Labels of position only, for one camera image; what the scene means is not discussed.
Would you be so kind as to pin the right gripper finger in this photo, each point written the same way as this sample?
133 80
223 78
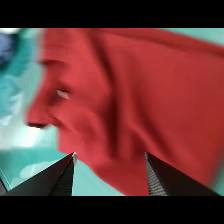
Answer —
56 180

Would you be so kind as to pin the teal garment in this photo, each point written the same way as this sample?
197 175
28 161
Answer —
13 86

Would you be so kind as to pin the red T-shirt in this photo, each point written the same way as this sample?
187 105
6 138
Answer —
140 100

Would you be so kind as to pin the blue garment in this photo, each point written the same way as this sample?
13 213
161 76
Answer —
6 46

